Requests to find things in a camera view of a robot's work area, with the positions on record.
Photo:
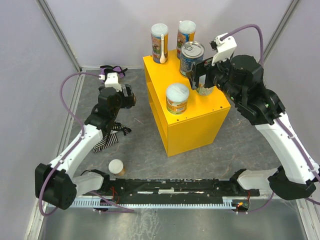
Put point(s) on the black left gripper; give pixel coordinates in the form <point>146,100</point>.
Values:
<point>128,97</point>

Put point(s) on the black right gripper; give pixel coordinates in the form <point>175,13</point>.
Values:
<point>200,74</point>

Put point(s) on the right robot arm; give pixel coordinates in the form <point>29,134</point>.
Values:
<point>241,79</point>

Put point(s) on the clear jar orange contents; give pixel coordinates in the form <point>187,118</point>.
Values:
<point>116,167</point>

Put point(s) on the blue yellow tin can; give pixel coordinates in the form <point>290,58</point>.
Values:
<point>190,52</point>

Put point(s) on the purple black pouch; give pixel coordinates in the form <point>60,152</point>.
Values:
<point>106,69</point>

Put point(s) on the wide yellow label can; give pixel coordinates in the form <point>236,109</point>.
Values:
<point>177,95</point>

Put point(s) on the tall porridge can with spoon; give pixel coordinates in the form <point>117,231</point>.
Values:
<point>159,42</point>

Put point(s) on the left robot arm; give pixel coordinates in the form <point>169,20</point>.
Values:
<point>55,182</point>

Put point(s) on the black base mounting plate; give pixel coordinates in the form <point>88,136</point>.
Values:
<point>174,191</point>

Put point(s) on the black white striped cloth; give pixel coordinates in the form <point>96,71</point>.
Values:
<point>111,139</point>

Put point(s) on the yellow cabinet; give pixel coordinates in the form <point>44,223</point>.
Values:
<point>204,115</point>

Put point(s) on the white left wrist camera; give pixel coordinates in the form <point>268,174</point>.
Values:
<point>111,80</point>

